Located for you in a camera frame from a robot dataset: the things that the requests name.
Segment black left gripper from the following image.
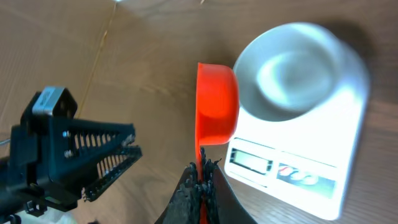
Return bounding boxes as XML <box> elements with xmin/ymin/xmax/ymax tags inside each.
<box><xmin>1</xmin><ymin>118</ymin><xmax>142</xmax><ymax>223</ymax></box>

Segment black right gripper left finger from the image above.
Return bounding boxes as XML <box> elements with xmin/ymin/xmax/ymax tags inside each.
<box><xmin>155</xmin><ymin>163</ymin><xmax>201</xmax><ymax>224</ymax></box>

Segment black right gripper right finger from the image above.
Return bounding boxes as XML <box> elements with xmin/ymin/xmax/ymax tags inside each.
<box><xmin>200</xmin><ymin>147</ymin><xmax>256</xmax><ymax>224</ymax></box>

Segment red plastic measuring scoop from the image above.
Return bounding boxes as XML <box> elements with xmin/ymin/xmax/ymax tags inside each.
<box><xmin>195</xmin><ymin>63</ymin><xmax>239</xmax><ymax>180</ymax></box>

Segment white digital kitchen scale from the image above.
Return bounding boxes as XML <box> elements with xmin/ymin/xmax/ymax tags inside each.
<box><xmin>224</xmin><ymin>49</ymin><xmax>369</xmax><ymax>220</ymax></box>

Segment white round bowl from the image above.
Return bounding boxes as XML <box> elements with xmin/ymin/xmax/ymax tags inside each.
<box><xmin>233</xmin><ymin>22</ymin><xmax>343</xmax><ymax>122</ymax></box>

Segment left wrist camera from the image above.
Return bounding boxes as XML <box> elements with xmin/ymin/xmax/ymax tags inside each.
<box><xmin>21</xmin><ymin>86</ymin><xmax>78</xmax><ymax>124</ymax></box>

